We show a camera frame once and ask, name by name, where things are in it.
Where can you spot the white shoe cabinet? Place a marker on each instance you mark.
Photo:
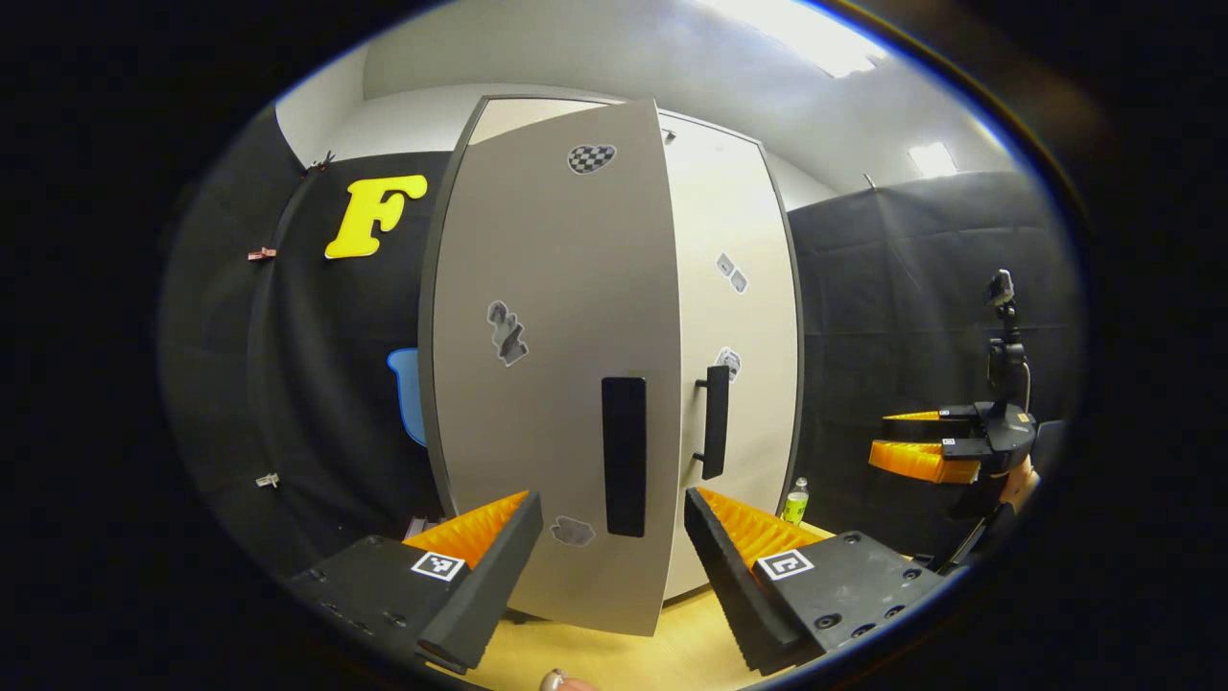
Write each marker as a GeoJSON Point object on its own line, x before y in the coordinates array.
{"type": "Point", "coordinates": [425, 317]}

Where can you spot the long ceiling light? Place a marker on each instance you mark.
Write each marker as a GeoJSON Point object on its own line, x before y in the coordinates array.
{"type": "Point", "coordinates": [796, 29]}

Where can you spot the small ceiling light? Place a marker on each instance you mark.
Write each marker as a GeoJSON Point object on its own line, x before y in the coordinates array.
{"type": "Point", "coordinates": [931, 158]}

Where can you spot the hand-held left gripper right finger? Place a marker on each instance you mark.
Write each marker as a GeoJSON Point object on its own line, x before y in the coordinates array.
{"type": "Point", "coordinates": [734, 585]}

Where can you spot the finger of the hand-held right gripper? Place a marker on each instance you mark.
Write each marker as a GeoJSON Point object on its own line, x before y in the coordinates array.
{"type": "Point", "coordinates": [916, 463]}
{"type": "Point", "coordinates": [911, 416]}

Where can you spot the white cabinet door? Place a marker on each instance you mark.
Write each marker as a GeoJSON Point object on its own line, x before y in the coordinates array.
{"type": "Point", "coordinates": [556, 288]}
{"type": "Point", "coordinates": [748, 317]}

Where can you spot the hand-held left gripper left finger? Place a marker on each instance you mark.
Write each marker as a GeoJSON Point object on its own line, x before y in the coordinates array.
{"type": "Point", "coordinates": [494, 581]}

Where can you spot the small green bottle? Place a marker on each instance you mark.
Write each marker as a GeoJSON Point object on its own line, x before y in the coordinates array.
{"type": "Point", "coordinates": [795, 504]}

